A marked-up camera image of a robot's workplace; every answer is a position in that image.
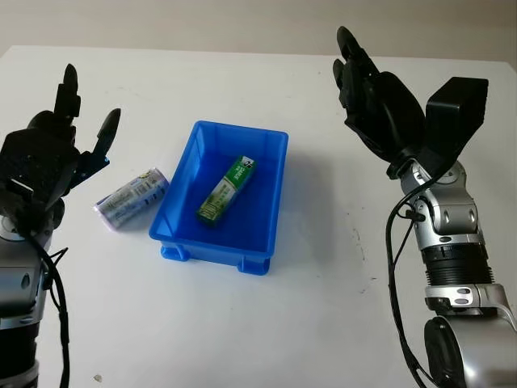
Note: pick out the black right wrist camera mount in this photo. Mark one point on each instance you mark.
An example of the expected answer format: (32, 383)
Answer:
(454, 121)

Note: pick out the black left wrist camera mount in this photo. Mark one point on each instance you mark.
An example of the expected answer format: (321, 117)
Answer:
(32, 169)

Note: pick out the blue plastic tray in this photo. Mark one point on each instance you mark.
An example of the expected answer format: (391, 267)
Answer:
(250, 234)

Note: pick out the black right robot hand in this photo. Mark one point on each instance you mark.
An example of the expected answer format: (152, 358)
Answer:
(387, 113)

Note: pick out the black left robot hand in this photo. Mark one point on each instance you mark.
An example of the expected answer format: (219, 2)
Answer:
(68, 101)

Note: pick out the green toothpaste box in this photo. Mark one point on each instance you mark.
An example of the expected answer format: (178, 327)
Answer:
(228, 190)

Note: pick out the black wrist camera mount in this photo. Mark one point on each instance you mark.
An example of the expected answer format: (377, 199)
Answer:
(454, 121)
(32, 169)

